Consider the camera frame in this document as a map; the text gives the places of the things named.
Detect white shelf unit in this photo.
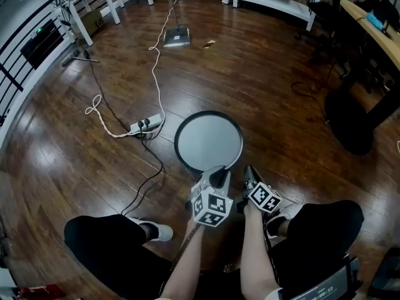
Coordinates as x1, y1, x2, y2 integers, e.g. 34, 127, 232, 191
232, 0, 326, 33

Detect black chair edge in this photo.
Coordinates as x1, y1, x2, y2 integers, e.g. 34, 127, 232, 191
367, 247, 400, 300

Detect black office chair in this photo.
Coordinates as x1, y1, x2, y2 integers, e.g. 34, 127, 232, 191
294, 0, 346, 66

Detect long white cable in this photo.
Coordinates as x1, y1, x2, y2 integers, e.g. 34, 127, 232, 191
148, 0, 192, 122

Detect person's right leg black trousers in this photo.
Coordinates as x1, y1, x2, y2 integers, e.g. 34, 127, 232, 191
267, 199, 365, 297

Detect white power strip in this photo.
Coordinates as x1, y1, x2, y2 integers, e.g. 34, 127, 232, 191
129, 113, 164, 135

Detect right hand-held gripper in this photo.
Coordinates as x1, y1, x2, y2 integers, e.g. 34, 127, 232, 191
236, 165, 283, 214

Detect stainless steel trash can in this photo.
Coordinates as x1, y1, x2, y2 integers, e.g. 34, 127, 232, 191
173, 110, 244, 175

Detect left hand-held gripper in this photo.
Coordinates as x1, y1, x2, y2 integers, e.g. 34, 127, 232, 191
187, 164, 234, 229

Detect black tablet screen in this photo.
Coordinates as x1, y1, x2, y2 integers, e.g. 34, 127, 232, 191
289, 254, 364, 300

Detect curved wooden desk black base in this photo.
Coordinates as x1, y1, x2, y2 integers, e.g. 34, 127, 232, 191
324, 0, 400, 156

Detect black power cable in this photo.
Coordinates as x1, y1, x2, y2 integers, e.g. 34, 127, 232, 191
121, 126, 165, 216
82, 49, 147, 128

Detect braided right gripper cable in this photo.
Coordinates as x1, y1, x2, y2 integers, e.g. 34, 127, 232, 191
263, 212, 281, 289

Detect person's right white shoe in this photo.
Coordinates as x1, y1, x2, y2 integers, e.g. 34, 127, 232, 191
265, 202, 303, 239

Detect person's left forearm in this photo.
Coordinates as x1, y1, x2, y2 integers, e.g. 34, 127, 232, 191
160, 217, 209, 300

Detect braided gripper cable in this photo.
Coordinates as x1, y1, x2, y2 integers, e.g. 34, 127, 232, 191
159, 223, 203, 296
263, 212, 281, 289

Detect white braided looped cable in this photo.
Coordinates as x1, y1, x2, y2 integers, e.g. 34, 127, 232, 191
84, 94, 136, 138

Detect black floor cable under desk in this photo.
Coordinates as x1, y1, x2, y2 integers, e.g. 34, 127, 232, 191
291, 81, 329, 113

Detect black wall display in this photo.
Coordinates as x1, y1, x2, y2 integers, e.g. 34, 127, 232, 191
19, 19, 68, 70

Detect person's right forearm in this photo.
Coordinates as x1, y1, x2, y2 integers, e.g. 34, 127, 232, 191
239, 202, 281, 300

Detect blue cloth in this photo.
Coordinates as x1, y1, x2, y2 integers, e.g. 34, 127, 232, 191
364, 12, 386, 31

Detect broom with grey handle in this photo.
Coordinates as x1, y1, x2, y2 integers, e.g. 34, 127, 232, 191
61, 49, 101, 68

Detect black monitor on stand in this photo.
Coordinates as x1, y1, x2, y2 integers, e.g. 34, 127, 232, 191
371, 0, 400, 34

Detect person's left leg black trousers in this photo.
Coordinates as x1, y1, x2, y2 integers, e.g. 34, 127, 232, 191
63, 214, 173, 300

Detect cardboard box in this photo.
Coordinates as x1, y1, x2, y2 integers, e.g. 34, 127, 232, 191
79, 8, 106, 39

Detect black metal railing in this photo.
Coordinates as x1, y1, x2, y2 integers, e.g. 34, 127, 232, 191
0, 3, 68, 128

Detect metal dustpan with pole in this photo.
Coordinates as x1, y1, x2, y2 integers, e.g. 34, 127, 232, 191
162, 0, 193, 49

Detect red fire extinguisher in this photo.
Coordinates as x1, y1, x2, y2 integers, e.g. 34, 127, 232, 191
16, 284, 59, 300

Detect braided left gripper cable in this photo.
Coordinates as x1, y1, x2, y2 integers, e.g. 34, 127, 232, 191
159, 223, 203, 296

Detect person's leg black trousers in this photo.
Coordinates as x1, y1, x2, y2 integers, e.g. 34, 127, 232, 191
267, 199, 365, 297
63, 214, 173, 300

